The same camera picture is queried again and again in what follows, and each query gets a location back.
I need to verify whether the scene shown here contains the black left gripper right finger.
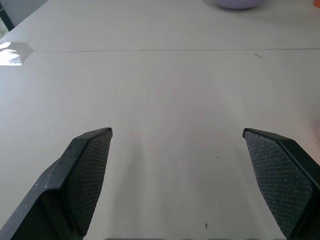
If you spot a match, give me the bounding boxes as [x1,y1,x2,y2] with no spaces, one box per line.
[242,127,320,240]

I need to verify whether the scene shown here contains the dark window frame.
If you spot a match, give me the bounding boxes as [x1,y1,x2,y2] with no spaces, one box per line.
[0,7,16,32]

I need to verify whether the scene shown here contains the lilac round bowl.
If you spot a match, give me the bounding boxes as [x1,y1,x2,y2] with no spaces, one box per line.
[204,0,266,10]

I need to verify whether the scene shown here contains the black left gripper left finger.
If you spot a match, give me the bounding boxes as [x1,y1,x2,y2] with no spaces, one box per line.
[0,127,113,240]

